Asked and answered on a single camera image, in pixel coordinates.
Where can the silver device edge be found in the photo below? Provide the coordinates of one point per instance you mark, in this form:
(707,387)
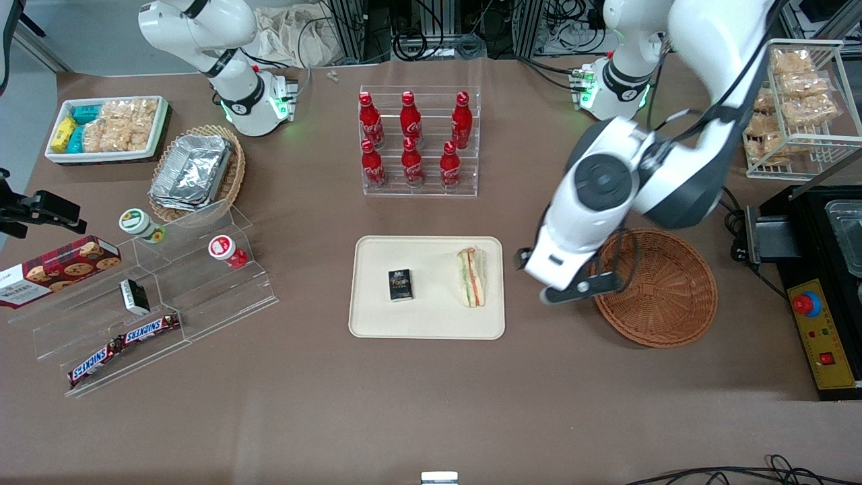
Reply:
(439,479)

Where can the yellow snack packet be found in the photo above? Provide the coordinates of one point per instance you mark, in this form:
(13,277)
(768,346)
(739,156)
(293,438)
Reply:
(62,135)

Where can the Snickers chocolate bar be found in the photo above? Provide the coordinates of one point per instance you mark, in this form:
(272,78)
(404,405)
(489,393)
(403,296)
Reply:
(151,328)
(94,362)

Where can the yellow control panel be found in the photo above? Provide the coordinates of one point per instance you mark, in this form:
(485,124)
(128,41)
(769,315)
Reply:
(825,343)

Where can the clear bag rice crackers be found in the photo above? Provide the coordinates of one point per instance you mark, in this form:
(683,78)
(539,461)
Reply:
(111,138)
(131,111)

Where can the triangle sandwich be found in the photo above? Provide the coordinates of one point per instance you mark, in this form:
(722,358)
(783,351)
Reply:
(471,279)

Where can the small black card box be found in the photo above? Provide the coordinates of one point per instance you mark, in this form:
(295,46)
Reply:
(401,285)

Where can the red emergency stop button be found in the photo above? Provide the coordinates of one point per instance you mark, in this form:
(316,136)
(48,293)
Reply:
(806,304)

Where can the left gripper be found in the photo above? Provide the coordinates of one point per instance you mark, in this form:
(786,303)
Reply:
(518,259)

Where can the beige cloth bag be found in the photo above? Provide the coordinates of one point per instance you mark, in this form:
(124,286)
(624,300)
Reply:
(289,37)

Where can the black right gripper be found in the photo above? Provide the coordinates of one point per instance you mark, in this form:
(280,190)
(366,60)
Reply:
(42,205)

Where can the red Coca-Cola bottle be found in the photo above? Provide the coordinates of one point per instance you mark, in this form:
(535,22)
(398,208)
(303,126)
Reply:
(462,121)
(411,121)
(450,167)
(370,121)
(412,165)
(374,167)

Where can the green lid sunflower cup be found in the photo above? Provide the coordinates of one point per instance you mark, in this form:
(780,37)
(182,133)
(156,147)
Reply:
(135,220)

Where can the black appliance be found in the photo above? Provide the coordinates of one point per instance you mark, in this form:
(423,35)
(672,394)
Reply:
(815,229)

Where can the aluminium foil container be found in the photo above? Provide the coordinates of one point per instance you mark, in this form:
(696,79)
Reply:
(192,168)

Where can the teal snack packet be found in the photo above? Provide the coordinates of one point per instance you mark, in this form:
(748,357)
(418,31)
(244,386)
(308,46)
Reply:
(75,140)
(86,113)

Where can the white rectangular snack tray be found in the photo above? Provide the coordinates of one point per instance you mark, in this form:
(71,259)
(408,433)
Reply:
(158,121)

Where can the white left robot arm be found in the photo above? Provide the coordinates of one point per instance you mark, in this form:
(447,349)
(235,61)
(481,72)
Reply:
(599,182)

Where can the Walkers red tartan cookie box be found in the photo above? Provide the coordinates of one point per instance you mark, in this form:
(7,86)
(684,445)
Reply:
(60,269)

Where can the beige plastic tray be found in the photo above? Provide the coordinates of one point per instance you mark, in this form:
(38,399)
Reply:
(431,316)

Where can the aluminium frame post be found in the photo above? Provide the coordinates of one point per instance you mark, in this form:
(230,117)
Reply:
(528,27)
(353,30)

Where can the clear acrylic bottle rack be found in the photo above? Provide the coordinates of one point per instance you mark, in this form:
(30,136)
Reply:
(421,192)

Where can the red lid yogurt cup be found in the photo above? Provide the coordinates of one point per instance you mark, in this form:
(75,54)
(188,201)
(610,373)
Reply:
(221,248)

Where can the wicker basket with foil containers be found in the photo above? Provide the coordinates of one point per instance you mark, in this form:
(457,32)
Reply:
(236,168)

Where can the clear acrylic step display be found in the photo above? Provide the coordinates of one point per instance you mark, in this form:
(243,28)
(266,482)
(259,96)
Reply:
(202,296)

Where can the small black white box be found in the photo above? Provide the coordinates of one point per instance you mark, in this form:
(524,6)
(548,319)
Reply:
(135,296)

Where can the round brown wicker basket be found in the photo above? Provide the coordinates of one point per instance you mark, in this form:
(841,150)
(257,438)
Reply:
(667,296)

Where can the clear bag fried snacks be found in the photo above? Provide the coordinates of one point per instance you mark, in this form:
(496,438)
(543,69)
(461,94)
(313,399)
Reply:
(774,149)
(761,124)
(791,62)
(811,110)
(801,85)

